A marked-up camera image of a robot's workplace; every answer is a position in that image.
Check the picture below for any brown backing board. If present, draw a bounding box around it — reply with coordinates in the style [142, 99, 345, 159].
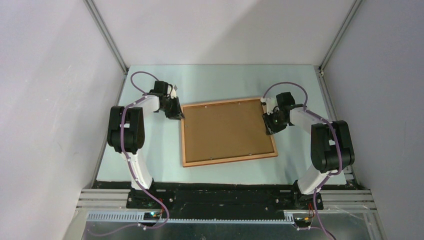
[183, 99, 276, 164]

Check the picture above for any wooden picture frame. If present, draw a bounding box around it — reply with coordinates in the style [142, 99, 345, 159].
[180, 96, 279, 168]

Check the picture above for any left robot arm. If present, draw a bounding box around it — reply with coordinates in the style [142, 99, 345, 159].
[107, 81, 185, 208]

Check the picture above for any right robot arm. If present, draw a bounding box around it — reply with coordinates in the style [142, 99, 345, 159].
[260, 92, 355, 209]

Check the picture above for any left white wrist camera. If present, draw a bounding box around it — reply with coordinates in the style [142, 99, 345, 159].
[167, 84, 178, 99]

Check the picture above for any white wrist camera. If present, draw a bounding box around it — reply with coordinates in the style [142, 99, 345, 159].
[260, 97, 278, 115]
[167, 84, 178, 99]

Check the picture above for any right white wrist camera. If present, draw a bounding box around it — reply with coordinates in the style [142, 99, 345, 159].
[260, 97, 278, 115]

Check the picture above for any right aluminium corner post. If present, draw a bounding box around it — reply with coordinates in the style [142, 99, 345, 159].
[319, 0, 364, 71]

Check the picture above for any aluminium corner post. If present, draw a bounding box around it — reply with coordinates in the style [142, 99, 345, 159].
[83, 0, 129, 75]
[319, 0, 364, 71]

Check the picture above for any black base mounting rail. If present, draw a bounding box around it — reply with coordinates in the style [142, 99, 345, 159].
[92, 180, 329, 221]

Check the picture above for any grey cable duct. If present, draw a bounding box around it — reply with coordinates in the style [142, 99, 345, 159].
[86, 210, 301, 225]

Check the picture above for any left aluminium corner post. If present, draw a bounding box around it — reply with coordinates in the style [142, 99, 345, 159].
[83, 0, 129, 75]

